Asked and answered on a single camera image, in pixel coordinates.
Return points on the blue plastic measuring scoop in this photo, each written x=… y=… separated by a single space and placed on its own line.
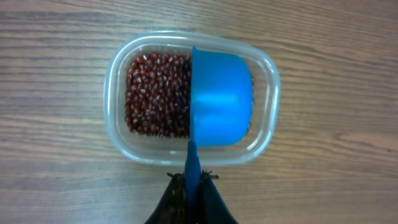
x=220 y=109

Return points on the clear plastic container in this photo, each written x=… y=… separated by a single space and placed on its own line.
x=173 y=151

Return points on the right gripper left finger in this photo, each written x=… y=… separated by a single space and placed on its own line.
x=171 y=208

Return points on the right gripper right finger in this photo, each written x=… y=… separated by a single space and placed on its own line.
x=211 y=207

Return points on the red beans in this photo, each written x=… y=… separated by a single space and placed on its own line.
x=158 y=95

